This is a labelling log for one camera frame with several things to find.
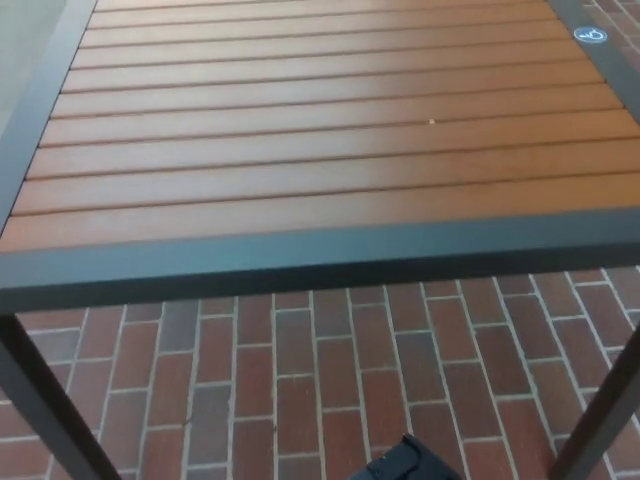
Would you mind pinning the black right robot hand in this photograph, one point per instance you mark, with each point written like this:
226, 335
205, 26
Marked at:
400, 462

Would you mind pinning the round blue accessibility sticker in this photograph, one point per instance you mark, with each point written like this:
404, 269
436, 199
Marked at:
589, 34

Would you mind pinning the dark metal table frame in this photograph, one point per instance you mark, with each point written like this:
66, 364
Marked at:
300, 255

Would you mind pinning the dark metal table leg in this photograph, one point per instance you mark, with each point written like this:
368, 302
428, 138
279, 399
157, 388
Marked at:
50, 395
607, 415

